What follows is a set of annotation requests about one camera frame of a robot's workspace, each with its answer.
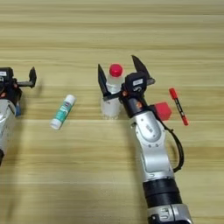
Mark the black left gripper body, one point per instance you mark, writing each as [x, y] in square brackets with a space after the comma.
[11, 92]

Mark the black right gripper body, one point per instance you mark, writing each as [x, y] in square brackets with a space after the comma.
[132, 105]

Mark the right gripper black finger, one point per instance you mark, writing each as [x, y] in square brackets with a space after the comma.
[139, 65]
[102, 84]

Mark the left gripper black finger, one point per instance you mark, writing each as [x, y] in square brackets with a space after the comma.
[32, 77]

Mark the clear bottle with red cap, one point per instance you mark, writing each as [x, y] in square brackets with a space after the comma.
[115, 70]

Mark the red cube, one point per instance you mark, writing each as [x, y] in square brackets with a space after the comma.
[163, 111]

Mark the red marker pen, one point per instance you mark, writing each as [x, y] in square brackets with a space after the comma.
[178, 106]

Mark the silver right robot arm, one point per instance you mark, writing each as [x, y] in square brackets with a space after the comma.
[153, 145]

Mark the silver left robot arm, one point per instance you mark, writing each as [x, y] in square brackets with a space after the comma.
[5, 125]

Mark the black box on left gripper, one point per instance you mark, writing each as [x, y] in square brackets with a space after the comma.
[6, 75]

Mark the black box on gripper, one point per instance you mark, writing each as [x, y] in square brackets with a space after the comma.
[136, 82]
[6, 75]

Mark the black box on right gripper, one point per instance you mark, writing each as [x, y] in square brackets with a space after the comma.
[136, 82]

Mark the blue glue stick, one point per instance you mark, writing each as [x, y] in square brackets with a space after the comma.
[18, 110]

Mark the green and white glue stick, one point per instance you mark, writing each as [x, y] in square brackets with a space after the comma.
[62, 112]

